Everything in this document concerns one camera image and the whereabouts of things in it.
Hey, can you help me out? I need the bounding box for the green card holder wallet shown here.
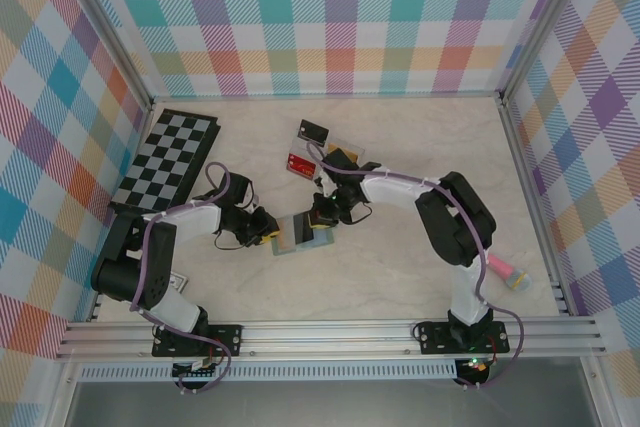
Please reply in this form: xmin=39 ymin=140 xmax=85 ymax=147
xmin=270 ymin=214 xmax=337 ymax=258

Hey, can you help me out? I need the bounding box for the red card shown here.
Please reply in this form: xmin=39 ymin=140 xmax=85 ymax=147
xmin=285 ymin=151 xmax=316 ymax=179

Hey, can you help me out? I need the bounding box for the clear acrylic card organizer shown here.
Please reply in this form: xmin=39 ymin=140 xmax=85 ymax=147
xmin=285 ymin=121 xmax=366 ymax=188

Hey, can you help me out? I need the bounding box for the black card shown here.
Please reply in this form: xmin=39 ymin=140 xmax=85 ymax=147
xmin=298 ymin=119 xmax=330 ymax=145

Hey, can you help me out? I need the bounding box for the black grey chessboard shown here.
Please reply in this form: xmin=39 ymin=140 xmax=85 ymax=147
xmin=108 ymin=107 xmax=222 ymax=213

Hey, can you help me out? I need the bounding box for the pink toy microphone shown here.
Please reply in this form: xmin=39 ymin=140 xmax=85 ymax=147
xmin=483 ymin=252 xmax=534 ymax=292

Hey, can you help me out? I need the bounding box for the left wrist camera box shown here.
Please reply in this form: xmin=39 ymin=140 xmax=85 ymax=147
xmin=225 ymin=173 xmax=257 ymax=209

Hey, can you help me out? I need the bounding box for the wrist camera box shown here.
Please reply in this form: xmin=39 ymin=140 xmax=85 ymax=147
xmin=225 ymin=173 xmax=257 ymax=209
xmin=322 ymin=146 xmax=362 ymax=181

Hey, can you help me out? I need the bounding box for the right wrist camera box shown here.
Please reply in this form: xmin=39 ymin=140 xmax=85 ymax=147
xmin=322 ymin=146 xmax=362 ymax=181

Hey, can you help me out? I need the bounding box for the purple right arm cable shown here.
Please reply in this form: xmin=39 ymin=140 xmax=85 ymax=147
xmin=305 ymin=140 xmax=525 ymax=389

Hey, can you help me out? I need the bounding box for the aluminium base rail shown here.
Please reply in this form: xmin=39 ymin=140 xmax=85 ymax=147
xmin=54 ymin=316 xmax=606 ymax=361

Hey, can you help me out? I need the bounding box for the aluminium side rail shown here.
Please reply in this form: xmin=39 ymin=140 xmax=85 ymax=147
xmin=499 ymin=96 xmax=571 ymax=316
xmin=87 ymin=101 xmax=154 ymax=323

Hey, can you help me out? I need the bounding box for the white slotted cable duct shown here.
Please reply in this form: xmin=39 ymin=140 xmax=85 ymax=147
xmin=79 ymin=364 xmax=459 ymax=382

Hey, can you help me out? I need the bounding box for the aluminium frame post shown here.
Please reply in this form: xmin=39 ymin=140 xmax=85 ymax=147
xmin=54 ymin=0 xmax=154 ymax=108
xmin=499 ymin=0 xmax=596 ymax=103

